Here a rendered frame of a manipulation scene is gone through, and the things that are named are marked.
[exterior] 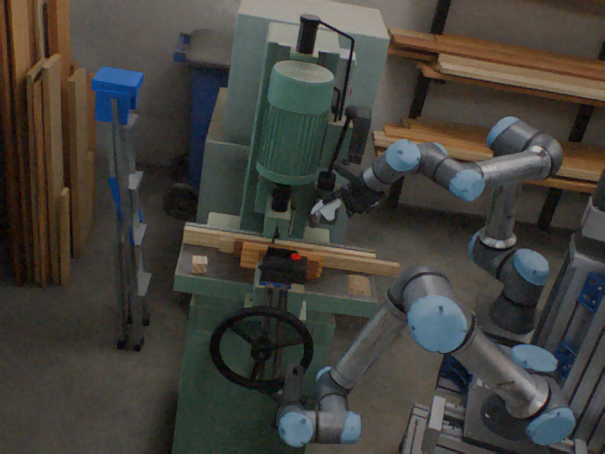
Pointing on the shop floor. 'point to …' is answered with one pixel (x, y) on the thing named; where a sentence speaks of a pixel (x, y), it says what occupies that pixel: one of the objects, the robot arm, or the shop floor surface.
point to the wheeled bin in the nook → (201, 102)
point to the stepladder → (124, 195)
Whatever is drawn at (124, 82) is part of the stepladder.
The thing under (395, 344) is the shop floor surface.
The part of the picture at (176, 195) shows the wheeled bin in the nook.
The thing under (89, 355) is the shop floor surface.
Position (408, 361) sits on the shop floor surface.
